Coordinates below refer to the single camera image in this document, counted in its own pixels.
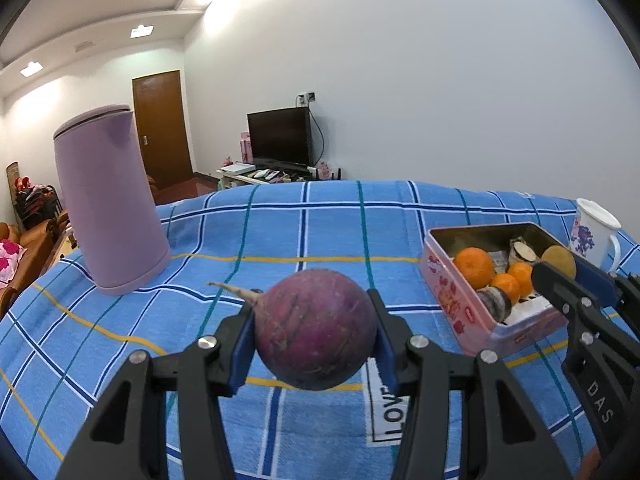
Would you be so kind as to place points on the short purple sugarcane piece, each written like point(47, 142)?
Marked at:
point(522, 251)

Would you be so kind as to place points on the white television stand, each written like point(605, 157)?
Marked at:
point(232, 180)

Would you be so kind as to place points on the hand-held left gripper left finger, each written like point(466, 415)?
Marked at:
point(242, 355)

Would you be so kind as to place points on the pink flower ornament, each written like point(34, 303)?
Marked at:
point(325, 170)

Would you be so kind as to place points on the purple radish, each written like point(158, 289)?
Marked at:
point(315, 330)

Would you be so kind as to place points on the brown wooden door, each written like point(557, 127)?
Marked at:
point(162, 125)

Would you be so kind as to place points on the brown leather sofa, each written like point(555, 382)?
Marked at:
point(35, 250)

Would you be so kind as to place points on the wall power socket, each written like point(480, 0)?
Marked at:
point(306, 98)

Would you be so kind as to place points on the person's right forearm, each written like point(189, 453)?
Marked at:
point(591, 465)

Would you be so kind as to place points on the square ceiling light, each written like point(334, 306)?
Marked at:
point(31, 69)
point(142, 31)

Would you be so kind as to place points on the long purple sugarcane piece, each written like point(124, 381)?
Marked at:
point(492, 302)

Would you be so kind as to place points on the blue plaid blanket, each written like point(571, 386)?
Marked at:
point(325, 230)

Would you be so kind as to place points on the dark cluttered rack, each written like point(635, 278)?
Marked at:
point(37, 202)

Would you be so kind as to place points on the orange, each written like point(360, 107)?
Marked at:
point(524, 275)
point(472, 267)
point(506, 286)

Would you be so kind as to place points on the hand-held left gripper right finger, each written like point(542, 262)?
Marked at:
point(386, 355)

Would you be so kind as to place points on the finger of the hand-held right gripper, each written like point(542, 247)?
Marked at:
point(597, 285)
point(555, 282)

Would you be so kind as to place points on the black television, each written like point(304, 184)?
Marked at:
point(280, 135)

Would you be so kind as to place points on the pink tin box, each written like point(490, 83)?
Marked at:
point(450, 300)

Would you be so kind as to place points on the purple electric kettle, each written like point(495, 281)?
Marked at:
point(110, 210)

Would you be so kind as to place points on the pink gift box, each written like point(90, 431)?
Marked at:
point(245, 146)

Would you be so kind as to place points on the pink flowered cushion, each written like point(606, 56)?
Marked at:
point(11, 260)

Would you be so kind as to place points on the flat white box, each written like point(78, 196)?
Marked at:
point(238, 166)

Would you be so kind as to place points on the yellow-brown longan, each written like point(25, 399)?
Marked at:
point(557, 259)

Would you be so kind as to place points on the black router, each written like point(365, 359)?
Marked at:
point(336, 175)

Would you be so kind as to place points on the white cup blue flowers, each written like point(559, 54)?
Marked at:
point(590, 240)

